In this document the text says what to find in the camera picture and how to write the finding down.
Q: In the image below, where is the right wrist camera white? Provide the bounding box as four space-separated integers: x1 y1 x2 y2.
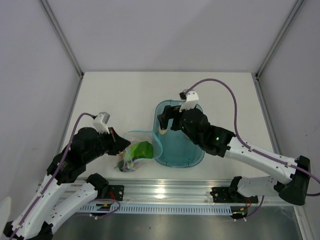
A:
179 89 199 112

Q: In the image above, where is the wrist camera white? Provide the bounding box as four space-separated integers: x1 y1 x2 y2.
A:
179 89 199 112
93 112 110 134

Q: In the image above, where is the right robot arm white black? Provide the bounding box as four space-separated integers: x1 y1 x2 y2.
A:
157 105 310 206

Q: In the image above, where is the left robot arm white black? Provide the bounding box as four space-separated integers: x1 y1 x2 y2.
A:
3 127 131 240

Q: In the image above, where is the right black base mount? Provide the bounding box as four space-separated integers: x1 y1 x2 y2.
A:
210 186 259 204

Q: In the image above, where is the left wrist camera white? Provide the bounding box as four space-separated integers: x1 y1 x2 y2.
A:
93 112 110 134

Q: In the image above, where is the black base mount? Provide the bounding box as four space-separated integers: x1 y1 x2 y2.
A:
107 185 125 202
210 186 259 204

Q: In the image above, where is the green bell pepper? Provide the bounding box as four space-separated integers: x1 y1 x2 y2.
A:
129 141 154 159

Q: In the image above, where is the white egg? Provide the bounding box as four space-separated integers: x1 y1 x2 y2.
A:
158 127 169 135

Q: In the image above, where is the white slotted cable duct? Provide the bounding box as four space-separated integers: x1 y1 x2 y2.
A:
77 203 239 216

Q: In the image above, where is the purple eggplant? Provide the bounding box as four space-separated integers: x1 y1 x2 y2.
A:
122 162 136 173

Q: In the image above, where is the aluminium mounting rail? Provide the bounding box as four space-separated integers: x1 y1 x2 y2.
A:
33 177 307 207

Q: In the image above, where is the teal plastic tray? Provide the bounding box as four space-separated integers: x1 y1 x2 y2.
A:
153 99 205 168

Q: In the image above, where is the clear zip top bag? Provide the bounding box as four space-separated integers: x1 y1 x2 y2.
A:
115 130 163 173

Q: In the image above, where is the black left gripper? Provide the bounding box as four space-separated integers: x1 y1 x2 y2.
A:
84 126 131 163

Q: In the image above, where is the dark green chili pepper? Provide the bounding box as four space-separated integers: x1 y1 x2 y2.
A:
114 160 124 172

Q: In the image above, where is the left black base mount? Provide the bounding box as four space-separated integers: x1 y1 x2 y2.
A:
107 185 125 202

